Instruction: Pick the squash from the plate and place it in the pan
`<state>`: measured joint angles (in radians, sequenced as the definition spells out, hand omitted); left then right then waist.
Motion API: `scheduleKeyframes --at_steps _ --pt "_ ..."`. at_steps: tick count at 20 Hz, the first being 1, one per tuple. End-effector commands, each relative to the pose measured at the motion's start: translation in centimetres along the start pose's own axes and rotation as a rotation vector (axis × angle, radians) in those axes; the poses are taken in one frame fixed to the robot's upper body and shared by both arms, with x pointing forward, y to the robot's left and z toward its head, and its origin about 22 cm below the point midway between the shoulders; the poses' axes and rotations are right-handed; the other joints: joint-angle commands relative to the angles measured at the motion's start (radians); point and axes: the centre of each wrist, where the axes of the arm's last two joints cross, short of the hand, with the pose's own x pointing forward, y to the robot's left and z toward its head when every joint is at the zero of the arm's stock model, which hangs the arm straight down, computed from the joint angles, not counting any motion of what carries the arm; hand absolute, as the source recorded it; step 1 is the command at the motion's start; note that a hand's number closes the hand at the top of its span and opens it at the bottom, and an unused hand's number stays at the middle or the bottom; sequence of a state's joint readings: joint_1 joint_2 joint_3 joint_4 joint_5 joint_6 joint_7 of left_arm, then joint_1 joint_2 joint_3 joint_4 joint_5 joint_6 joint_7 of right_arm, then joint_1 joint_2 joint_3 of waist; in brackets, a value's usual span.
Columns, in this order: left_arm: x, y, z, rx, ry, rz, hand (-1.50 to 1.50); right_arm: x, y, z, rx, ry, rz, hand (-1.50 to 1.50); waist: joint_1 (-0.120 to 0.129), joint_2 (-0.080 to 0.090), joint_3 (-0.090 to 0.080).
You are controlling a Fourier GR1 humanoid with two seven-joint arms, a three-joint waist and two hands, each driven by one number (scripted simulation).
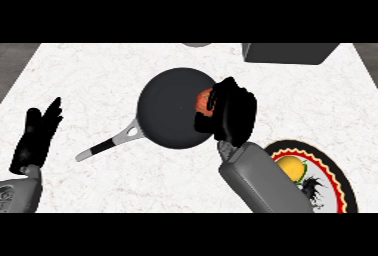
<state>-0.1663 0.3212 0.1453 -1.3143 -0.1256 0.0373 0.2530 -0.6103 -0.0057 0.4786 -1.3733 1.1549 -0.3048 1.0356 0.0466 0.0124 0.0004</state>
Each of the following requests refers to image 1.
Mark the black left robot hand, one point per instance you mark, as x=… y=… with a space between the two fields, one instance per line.
x=37 y=136

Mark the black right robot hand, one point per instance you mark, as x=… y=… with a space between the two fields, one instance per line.
x=233 y=115

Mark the orange squash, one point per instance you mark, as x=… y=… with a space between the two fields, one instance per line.
x=204 y=102

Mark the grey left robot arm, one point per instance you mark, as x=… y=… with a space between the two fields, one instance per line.
x=19 y=195

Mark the dark grey frying pan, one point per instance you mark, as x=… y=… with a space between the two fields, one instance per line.
x=170 y=108

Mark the patterned plate with black rim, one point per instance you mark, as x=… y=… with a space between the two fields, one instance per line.
x=334 y=180

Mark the dark grey box appliance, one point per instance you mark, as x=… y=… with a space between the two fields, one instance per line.
x=288 y=52

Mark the grey round object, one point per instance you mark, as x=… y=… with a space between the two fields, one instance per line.
x=196 y=44

